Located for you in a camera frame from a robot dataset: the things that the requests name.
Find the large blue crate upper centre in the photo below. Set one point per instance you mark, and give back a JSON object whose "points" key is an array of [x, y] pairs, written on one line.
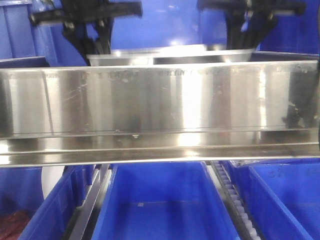
{"points": [[166, 23]]}

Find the blue crate upper right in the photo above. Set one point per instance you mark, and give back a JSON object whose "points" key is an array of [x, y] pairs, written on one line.
{"points": [[295, 34]]}

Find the blue bin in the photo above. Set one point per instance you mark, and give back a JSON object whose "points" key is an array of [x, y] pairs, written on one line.
{"points": [[281, 196], [50, 195], [163, 201]]}

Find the grey metal divider rail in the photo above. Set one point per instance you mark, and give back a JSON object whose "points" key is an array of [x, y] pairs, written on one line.
{"points": [[83, 221]]}

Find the blue bin lower left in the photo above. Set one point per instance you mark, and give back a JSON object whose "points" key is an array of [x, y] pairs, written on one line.
{"points": [[50, 195]]}

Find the white roller conveyor track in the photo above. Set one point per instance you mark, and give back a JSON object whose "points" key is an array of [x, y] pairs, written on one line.
{"points": [[236, 209]]}

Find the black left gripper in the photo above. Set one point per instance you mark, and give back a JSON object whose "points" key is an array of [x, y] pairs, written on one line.
{"points": [[87, 24]]}

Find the blue crate upper left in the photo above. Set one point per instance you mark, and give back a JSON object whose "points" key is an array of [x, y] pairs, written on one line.
{"points": [[18, 47]]}

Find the stainless steel shelf front panel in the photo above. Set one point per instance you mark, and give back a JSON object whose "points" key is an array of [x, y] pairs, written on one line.
{"points": [[159, 113]]}

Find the blue bin lower centre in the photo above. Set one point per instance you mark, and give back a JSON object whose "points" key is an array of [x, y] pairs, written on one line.
{"points": [[163, 201]]}

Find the silver metal tray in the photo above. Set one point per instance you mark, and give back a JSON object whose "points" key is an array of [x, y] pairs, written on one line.
{"points": [[177, 54]]}

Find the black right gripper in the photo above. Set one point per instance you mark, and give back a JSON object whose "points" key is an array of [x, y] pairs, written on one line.
{"points": [[248, 22]]}

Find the blue bin lower right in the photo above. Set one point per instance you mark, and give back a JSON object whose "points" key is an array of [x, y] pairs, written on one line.
{"points": [[281, 196]]}

